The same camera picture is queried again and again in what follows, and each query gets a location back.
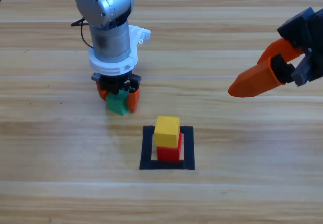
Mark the black tape square outline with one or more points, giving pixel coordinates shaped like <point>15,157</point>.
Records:
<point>147,148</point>

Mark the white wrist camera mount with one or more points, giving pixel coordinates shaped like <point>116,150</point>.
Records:
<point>111,66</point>

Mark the red cube block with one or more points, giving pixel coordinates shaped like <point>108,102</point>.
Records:
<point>168,154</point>

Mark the yellow cube block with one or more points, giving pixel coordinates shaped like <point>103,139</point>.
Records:
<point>166,133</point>

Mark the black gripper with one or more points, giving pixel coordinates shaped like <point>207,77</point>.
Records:
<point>313,37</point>
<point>116,81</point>

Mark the green cube block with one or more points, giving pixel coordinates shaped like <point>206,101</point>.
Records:
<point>117,105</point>

